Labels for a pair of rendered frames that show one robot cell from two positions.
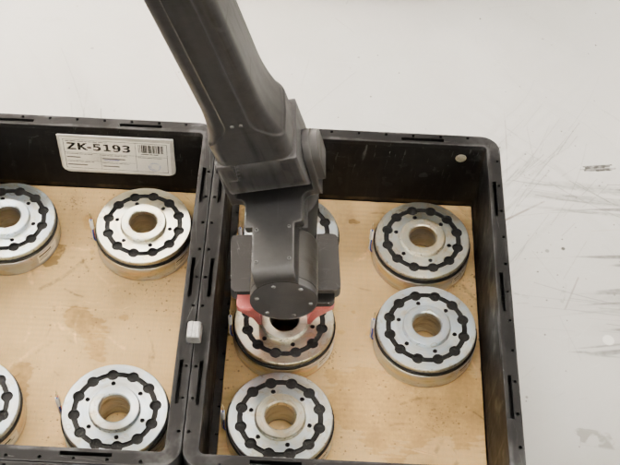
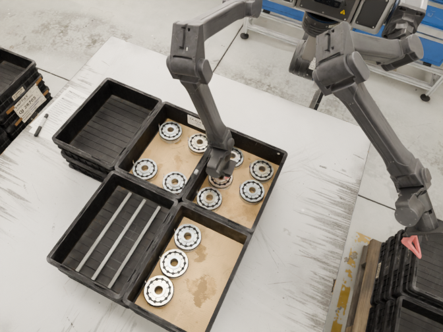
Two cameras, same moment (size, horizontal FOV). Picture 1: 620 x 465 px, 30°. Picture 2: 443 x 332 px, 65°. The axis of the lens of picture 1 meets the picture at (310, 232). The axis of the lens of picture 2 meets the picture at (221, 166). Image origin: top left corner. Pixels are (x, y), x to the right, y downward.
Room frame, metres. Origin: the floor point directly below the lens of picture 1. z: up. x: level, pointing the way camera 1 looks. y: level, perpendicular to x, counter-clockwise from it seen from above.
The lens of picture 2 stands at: (-0.03, -0.21, 2.13)
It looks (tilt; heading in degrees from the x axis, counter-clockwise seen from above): 59 degrees down; 19
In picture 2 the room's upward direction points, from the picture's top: 7 degrees clockwise
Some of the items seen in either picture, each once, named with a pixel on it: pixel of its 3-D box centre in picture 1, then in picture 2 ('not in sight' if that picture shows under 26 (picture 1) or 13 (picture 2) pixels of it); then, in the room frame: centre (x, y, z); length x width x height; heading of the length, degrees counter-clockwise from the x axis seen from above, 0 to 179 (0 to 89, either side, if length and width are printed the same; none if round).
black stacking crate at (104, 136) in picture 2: not in sight; (112, 127); (0.63, 0.55, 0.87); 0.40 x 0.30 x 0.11; 0
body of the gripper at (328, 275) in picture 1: (285, 250); (222, 161); (0.63, 0.02, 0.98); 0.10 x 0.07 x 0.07; 95
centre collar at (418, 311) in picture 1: (426, 326); (252, 190); (0.63, -0.12, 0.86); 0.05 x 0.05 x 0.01
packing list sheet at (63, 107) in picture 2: not in sight; (65, 114); (0.67, 0.90, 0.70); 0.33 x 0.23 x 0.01; 2
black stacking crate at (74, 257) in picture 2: not in sight; (118, 234); (0.23, 0.25, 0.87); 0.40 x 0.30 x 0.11; 0
